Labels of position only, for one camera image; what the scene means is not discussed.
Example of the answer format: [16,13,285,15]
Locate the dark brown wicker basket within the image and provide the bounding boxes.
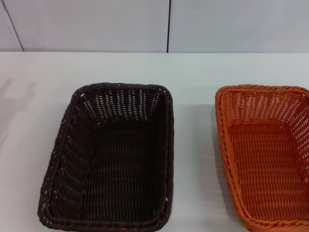
[37,82,175,232]

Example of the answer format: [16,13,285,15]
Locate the orange wicker basket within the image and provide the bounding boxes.
[214,84,309,232]

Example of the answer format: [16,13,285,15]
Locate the black vertical wall strip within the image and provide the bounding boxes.
[166,0,172,53]

